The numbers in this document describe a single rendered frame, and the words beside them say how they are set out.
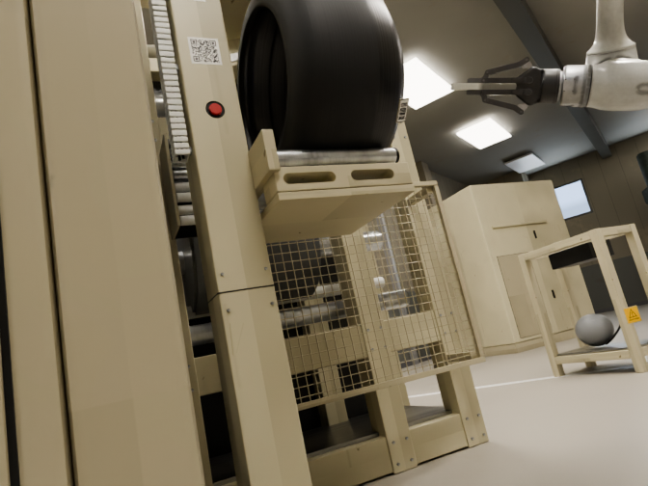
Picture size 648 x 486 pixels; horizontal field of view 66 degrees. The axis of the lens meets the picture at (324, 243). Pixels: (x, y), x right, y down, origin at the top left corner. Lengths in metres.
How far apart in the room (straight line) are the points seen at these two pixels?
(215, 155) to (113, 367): 0.99
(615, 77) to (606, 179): 12.05
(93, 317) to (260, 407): 0.88
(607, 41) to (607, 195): 11.87
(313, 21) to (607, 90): 0.65
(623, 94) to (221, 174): 0.88
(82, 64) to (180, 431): 0.18
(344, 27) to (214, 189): 0.48
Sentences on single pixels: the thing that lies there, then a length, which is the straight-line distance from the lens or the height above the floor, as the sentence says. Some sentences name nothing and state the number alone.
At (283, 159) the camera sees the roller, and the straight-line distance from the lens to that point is 1.15.
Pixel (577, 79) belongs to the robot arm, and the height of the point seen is 0.90.
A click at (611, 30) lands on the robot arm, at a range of 1.40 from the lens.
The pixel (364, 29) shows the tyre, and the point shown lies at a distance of 1.27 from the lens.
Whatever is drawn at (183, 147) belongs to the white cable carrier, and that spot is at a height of 0.97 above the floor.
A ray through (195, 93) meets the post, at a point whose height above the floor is 1.10.
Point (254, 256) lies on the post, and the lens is 1.13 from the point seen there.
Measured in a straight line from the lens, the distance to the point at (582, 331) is 3.44.
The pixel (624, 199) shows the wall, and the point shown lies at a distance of 13.17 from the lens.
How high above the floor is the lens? 0.45
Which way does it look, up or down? 12 degrees up
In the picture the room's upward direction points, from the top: 12 degrees counter-clockwise
